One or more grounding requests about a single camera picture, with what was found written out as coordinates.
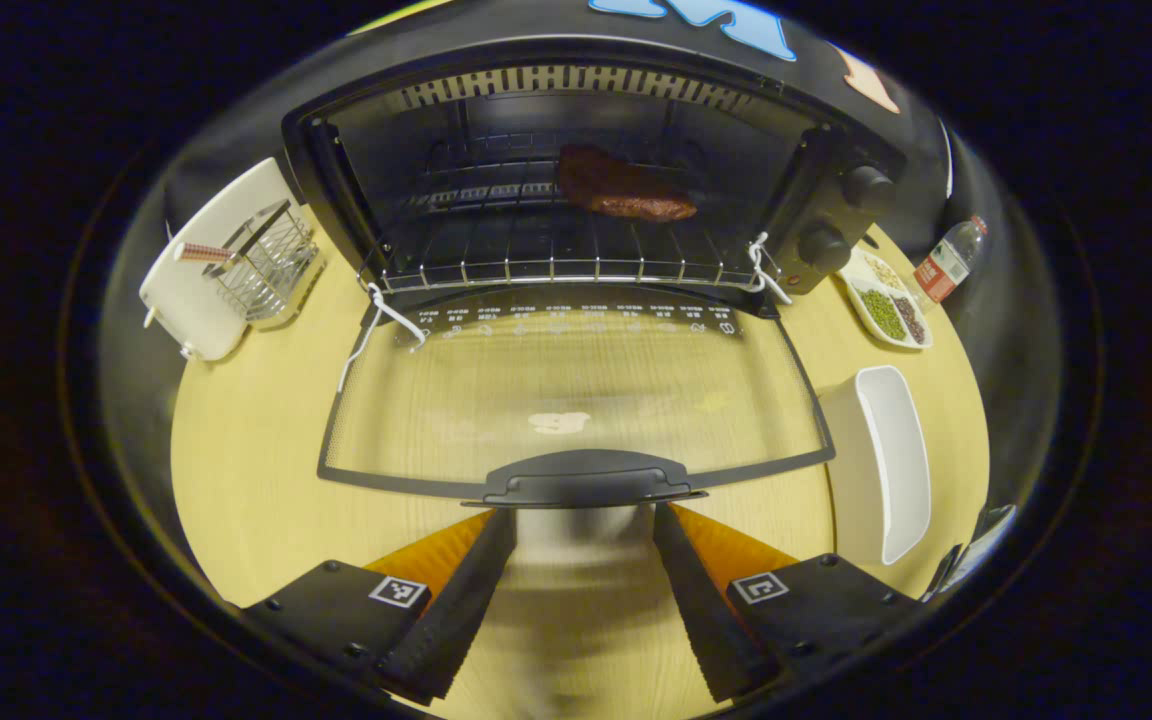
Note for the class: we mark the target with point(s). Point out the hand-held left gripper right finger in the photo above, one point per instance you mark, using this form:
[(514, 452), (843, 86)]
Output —
[(701, 610)]

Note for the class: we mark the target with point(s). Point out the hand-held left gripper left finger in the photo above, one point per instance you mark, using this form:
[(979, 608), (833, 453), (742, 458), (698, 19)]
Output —
[(451, 610)]

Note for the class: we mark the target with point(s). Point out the black electric oven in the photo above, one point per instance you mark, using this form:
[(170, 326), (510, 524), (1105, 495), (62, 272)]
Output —
[(836, 200)]

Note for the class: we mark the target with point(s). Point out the brown meat slab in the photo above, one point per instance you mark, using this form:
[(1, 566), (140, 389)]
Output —
[(626, 190)]

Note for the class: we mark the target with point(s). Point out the white rectangular dish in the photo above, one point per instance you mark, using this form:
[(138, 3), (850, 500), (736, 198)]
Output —
[(891, 460)]

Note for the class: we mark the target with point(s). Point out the white divided plate of beans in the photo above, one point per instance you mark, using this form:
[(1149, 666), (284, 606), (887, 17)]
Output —
[(886, 305)]

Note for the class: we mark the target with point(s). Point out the clear plastic bottle red label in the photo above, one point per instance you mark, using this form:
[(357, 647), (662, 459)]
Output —
[(948, 262)]

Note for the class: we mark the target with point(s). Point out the clear square measuring container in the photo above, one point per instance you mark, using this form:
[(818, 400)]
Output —
[(271, 265)]

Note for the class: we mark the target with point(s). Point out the white toaster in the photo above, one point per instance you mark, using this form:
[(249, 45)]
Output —
[(196, 300)]

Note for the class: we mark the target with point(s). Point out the black backdrop cloth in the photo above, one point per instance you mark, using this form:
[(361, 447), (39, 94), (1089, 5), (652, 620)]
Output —
[(526, 14)]

